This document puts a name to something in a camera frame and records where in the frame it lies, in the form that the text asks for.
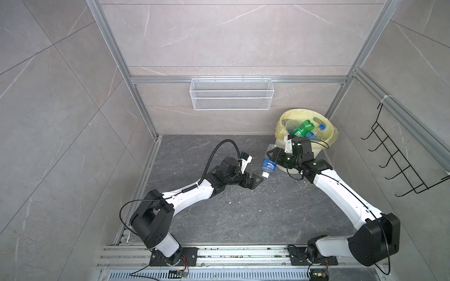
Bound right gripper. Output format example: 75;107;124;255
266;147;302;170

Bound green sprite bottle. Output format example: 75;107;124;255
293;119;315;137

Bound clear bottle blue label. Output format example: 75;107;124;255
261;144;277;179

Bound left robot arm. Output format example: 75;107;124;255
130;157;264;265

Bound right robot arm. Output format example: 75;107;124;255
266;135;401;266

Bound white bin with yellow bag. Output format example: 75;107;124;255
275;109;339;158

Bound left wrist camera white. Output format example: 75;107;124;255
238;151;253;174

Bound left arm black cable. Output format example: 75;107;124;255
198;139;241;185

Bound white wire mesh basket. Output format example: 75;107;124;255
189;78;274;111

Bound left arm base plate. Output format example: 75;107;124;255
150;247;199;267

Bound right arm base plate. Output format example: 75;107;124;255
286;245;338;266

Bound black wire hook rack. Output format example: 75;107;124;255
361;103;450;198

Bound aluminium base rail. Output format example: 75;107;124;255
95;244;395;281

